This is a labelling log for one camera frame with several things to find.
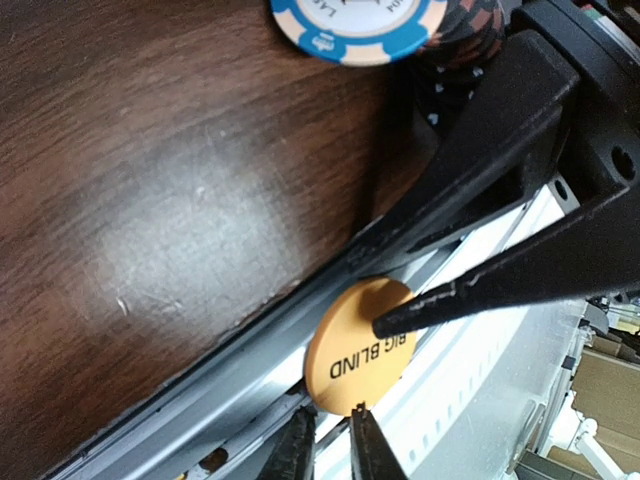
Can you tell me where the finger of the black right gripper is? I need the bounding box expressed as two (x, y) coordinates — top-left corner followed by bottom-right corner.
(373, 197), (639, 339)

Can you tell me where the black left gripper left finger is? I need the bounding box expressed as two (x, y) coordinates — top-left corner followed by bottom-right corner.
(259, 407), (316, 480)

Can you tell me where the stack of poker chips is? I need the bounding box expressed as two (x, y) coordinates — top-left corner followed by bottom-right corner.
(270, 1), (503, 67)

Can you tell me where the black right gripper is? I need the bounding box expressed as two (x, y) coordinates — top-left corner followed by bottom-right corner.
(348, 1), (639, 300)

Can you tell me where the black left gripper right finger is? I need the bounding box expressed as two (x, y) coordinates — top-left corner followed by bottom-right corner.
(349, 403), (408, 480)

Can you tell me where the orange big blind button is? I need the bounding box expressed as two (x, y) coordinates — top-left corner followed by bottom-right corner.
(304, 277), (417, 417)

